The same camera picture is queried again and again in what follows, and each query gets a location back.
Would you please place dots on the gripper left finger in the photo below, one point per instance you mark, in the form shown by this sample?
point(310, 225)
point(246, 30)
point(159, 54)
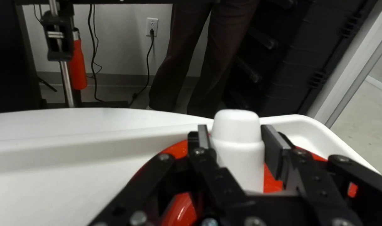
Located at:
point(210, 175)

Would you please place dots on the small white plastic bottle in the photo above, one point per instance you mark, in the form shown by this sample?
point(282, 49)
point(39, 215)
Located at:
point(238, 138)

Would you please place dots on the glass door with grey frame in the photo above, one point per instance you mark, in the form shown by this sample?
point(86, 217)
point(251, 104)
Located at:
point(351, 69)

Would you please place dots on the orange bottle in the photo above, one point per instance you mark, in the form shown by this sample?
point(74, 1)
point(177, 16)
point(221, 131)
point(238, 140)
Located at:
point(78, 69)

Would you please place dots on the stack of black cases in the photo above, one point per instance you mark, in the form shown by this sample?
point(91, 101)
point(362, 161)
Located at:
point(288, 56)

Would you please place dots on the white wall socket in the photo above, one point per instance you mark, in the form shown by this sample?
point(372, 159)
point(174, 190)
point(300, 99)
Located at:
point(152, 25)

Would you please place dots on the stand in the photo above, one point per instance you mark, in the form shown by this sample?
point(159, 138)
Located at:
point(57, 40)

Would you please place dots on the person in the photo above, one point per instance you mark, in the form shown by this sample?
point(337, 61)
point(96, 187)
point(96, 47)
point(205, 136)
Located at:
point(184, 56)

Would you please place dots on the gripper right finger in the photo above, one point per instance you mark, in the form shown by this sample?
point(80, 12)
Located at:
point(316, 182)

